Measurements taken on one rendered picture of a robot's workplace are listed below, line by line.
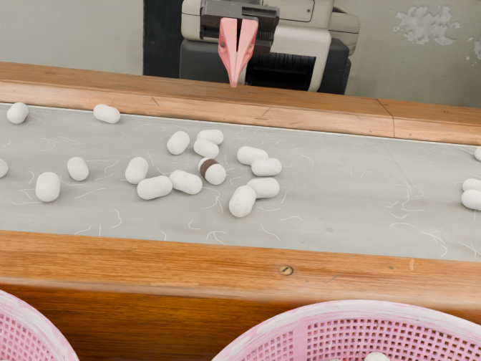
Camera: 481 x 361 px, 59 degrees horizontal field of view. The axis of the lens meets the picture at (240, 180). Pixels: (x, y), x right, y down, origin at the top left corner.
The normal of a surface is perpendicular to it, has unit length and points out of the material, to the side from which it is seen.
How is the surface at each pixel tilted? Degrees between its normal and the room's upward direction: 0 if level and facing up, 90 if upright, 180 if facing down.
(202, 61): 90
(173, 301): 90
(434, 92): 90
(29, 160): 0
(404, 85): 90
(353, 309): 75
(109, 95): 45
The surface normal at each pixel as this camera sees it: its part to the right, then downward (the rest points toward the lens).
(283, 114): 0.10, -0.26
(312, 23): 0.01, 0.61
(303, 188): 0.11, -0.87
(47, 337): -0.57, 0.08
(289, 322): 0.50, 0.23
